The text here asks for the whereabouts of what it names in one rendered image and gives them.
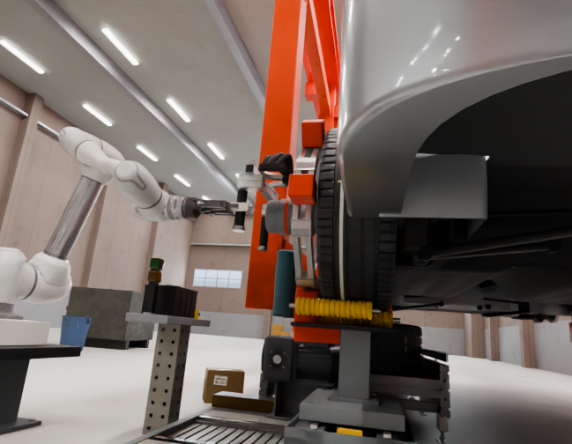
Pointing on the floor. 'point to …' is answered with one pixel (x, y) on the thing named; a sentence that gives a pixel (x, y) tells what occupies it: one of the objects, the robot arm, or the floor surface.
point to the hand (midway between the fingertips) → (241, 208)
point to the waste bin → (74, 330)
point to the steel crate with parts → (110, 317)
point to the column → (167, 376)
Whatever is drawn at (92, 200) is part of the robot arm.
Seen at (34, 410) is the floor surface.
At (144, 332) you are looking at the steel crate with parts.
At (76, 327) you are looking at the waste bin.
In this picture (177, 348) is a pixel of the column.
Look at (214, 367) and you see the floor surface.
